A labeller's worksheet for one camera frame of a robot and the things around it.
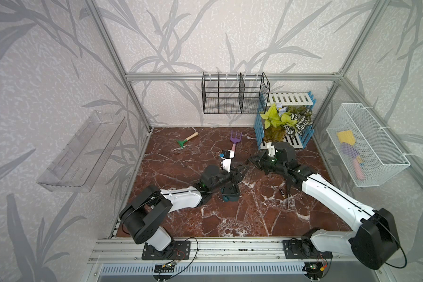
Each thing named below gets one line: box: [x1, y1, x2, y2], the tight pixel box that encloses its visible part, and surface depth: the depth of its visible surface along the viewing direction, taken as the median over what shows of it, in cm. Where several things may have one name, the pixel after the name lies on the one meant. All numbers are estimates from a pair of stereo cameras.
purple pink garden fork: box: [230, 130, 243, 152], surface depth 116 cm
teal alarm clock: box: [220, 182, 241, 203], surface depth 88 cm
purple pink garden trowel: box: [340, 142, 366, 182], surface depth 77 cm
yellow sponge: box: [337, 129, 356, 146], surface depth 87 cm
